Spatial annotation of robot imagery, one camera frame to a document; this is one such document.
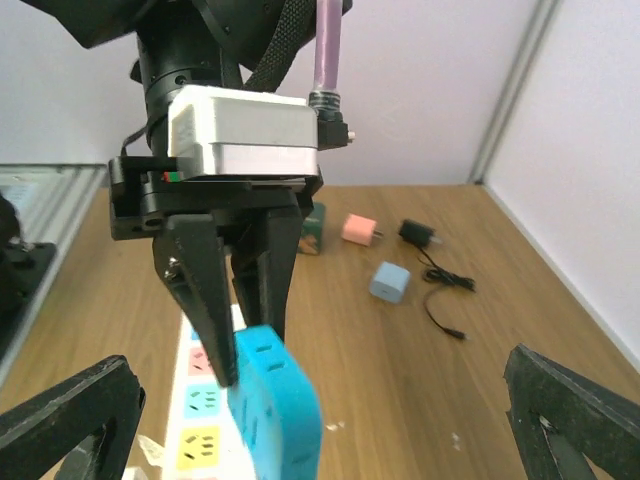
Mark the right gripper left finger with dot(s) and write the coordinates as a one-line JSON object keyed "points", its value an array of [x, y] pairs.
{"points": [[85, 425]]}

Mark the dark green square adapter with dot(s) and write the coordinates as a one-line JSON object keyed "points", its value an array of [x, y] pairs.
{"points": [[310, 242]]}

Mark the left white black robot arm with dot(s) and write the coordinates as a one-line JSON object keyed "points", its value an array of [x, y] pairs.
{"points": [[278, 47]]}

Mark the cyan square adapter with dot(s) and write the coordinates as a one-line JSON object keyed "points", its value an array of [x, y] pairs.
{"points": [[275, 408]]}

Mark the light blue usb charger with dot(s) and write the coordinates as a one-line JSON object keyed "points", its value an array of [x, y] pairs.
{"points": [[389, 282]]}

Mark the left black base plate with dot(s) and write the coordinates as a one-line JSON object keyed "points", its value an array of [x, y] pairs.
{"points": [[23, 269]]}

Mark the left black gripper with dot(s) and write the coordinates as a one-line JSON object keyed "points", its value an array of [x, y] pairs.
{"points": [[189, 256]]}

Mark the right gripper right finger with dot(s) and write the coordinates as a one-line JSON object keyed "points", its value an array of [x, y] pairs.
{"points": [[562, 422]]}

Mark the aluminium front rail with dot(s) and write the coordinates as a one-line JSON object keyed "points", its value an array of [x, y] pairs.
{"points": [[50, 201]]}

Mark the white power strip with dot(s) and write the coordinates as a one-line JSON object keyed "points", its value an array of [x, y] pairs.
{"points": [[201, 440]]}

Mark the small pink plug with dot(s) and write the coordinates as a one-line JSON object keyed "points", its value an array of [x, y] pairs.
{"points": [[360, 230]]}

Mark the black plug with cable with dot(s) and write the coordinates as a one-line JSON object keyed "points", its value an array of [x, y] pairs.
{"points": [[421, 237]]}

